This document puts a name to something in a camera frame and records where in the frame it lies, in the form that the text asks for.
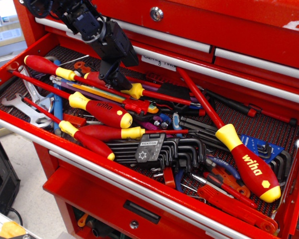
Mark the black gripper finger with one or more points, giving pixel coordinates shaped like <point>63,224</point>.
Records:
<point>106,70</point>
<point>119,82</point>

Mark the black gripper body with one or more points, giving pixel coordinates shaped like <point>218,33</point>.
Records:
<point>114,48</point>

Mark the red yellow screwdriver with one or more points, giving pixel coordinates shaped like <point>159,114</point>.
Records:
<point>89,142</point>
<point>43,65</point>
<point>136,91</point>
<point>106,133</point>

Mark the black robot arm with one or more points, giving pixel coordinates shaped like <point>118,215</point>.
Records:
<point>80,16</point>

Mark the wiha screwdriver centre left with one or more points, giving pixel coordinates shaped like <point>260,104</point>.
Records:
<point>108,113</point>

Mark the white paper label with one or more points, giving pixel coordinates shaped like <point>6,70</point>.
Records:
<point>158,63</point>

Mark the red holder colourful hex keys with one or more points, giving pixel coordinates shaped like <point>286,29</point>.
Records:
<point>137,106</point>

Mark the silver chest lock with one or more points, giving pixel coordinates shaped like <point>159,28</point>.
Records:
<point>156,13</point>

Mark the black plastic holder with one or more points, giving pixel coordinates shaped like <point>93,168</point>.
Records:
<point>174,91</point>

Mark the silver adjustable wrench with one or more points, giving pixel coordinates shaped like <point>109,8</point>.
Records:
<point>44,102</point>

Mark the black Tekton torx key set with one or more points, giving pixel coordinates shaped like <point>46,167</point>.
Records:
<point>157,151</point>

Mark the silver open-end wrench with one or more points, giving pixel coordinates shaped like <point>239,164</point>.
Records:
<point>36,118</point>

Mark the red tool chest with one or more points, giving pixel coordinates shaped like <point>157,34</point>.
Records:
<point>251,27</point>

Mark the small red black screwdriver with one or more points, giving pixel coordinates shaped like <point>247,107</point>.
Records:
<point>215,181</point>

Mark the black red long screwdriver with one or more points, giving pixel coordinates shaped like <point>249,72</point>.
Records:
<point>250,110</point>

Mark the black equipment box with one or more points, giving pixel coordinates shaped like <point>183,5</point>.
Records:
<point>9,183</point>

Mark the open red drawer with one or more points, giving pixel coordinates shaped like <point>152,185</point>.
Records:
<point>134,194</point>

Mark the large wiha screwdriver right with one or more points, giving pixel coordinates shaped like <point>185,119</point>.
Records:
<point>255,172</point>

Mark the blue hex key holder set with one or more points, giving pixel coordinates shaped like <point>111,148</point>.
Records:
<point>269,152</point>

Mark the blue handled tool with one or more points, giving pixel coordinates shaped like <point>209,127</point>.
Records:
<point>58,106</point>

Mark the blue handled pliers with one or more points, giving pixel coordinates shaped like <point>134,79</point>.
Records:
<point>185,164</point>

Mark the orange handled pliers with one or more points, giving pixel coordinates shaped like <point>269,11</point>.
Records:
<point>225,172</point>

